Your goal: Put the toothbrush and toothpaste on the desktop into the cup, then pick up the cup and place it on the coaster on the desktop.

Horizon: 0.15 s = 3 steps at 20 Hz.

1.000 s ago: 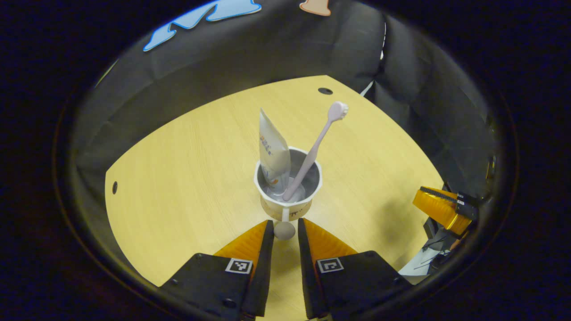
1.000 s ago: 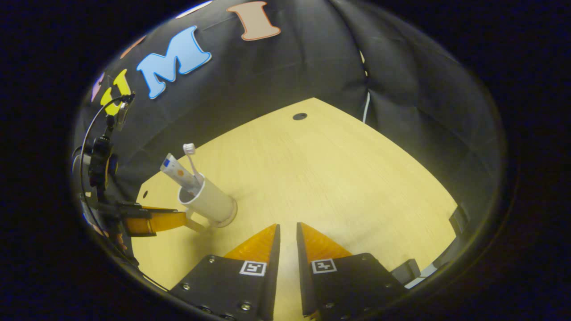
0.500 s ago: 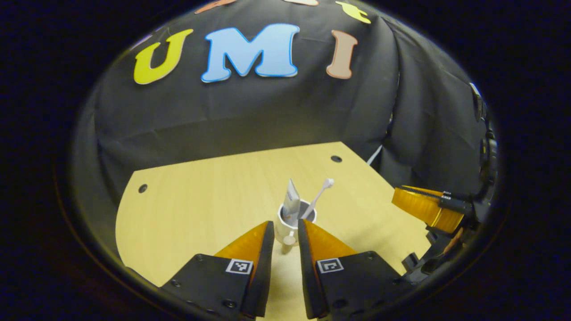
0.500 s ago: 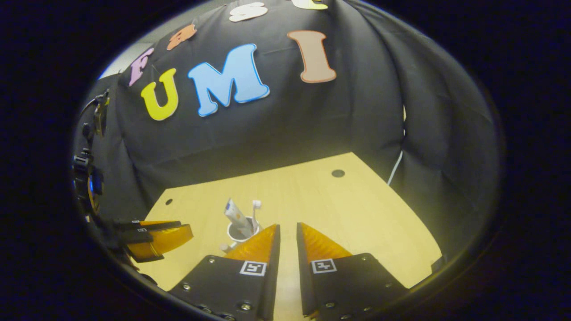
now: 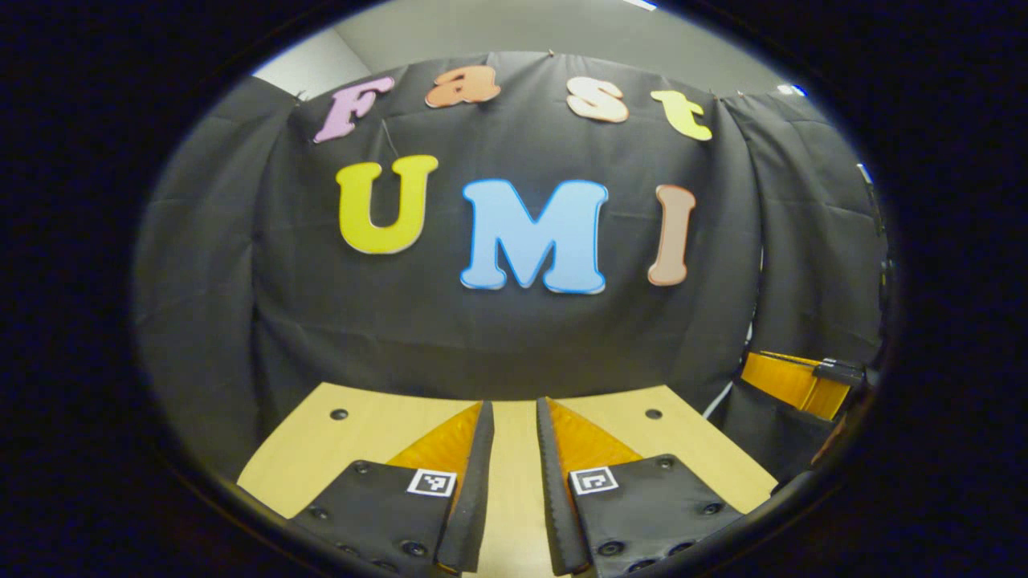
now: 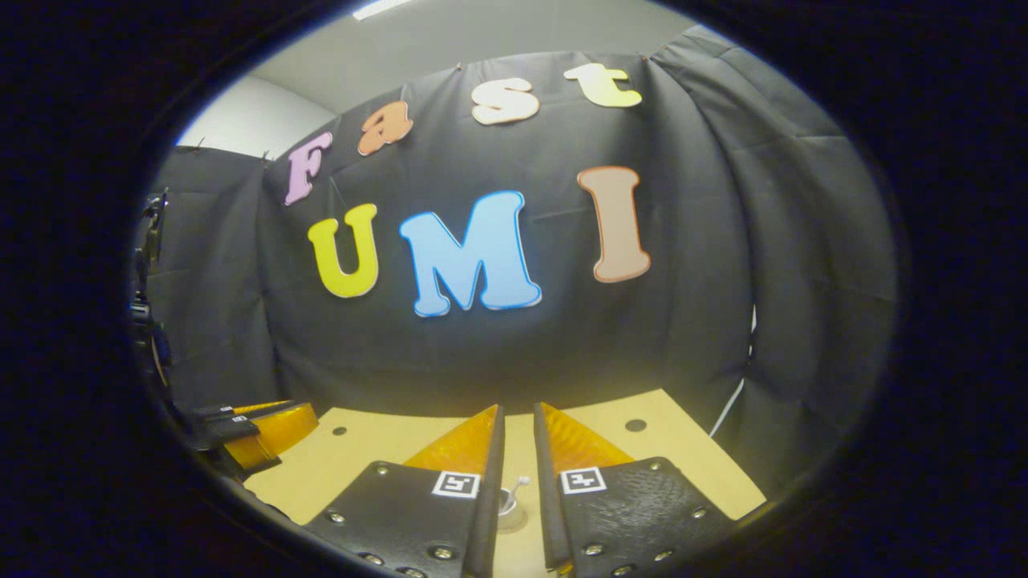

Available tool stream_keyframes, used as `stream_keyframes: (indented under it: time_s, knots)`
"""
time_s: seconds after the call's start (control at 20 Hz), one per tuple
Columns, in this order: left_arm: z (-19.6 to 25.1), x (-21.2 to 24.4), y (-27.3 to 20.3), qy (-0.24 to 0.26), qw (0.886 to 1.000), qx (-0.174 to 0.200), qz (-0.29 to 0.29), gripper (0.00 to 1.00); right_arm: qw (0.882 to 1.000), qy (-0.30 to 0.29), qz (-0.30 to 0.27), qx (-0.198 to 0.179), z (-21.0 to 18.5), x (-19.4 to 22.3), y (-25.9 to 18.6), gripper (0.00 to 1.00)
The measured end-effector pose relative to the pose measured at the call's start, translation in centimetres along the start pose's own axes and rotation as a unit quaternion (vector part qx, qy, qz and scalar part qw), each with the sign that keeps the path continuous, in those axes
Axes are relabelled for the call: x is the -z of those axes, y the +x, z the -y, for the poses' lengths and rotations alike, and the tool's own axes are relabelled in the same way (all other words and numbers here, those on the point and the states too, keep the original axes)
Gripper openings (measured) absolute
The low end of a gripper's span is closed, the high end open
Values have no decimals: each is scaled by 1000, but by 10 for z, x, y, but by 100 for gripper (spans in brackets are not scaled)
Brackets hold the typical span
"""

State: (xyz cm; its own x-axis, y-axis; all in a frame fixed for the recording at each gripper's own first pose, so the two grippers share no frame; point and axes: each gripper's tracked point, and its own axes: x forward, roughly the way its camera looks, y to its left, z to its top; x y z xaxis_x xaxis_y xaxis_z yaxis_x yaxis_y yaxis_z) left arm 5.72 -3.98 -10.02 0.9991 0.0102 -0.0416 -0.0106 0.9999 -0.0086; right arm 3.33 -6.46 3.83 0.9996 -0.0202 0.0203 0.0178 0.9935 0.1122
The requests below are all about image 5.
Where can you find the ceiling light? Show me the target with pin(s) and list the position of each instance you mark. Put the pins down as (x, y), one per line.
(793, 89)
(641, 3)

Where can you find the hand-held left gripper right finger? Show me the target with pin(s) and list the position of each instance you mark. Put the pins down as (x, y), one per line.
(556, 498)

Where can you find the black backdrop cloth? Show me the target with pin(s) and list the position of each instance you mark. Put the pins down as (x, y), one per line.
(514, 345)

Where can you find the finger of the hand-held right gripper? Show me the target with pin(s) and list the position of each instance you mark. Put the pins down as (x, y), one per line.
(783, 381)

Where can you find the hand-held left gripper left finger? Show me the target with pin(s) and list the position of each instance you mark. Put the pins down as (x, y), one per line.
(474, 498)

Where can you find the light wooden desktop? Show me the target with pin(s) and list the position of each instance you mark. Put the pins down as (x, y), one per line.
(337, 449)

